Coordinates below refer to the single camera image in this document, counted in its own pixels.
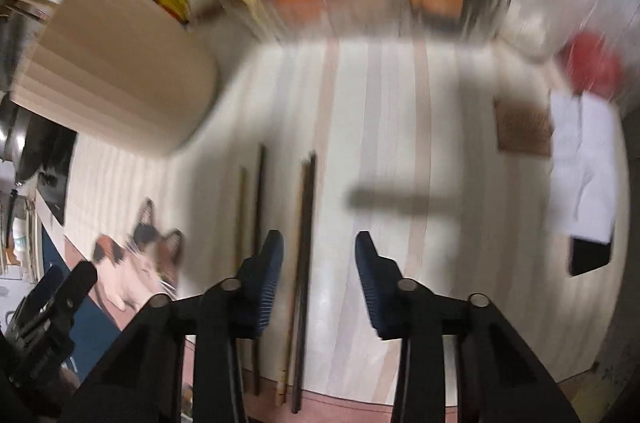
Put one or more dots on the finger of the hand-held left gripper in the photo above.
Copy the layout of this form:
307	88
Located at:
79	280
47	284

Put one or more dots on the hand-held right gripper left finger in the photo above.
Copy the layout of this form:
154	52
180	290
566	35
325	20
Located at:
265	283

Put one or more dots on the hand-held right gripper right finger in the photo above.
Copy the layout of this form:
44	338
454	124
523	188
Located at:
372	288

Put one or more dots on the light pale-tipped chopstick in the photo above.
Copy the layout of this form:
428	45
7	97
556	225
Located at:
299	228

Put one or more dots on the dark brown chopstick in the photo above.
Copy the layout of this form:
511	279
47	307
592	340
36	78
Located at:
309	228
259	193

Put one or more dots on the cream ribbed chopstick holder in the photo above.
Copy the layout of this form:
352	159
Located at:
115	68

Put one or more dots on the metal dish rack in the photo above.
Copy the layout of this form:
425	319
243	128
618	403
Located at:
20	248

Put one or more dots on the blue kitchen cabinet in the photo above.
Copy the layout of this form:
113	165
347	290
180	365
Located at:
90	333

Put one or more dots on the black induction cooktop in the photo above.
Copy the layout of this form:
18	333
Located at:
55	198

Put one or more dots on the wok with steel lid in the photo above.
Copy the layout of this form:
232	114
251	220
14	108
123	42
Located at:
35	148

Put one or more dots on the striped cat print tablecloth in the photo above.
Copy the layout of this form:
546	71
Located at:
400	128

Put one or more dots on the black smartphone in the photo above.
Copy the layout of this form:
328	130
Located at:
590	255

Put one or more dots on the brown label patch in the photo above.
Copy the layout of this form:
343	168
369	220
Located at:
525	128

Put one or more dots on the white paper sheet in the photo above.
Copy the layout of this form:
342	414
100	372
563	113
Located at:
585	163

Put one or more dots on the white round food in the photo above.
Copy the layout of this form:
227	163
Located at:
530	38

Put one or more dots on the red tomato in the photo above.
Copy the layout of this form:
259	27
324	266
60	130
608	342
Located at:
592	63

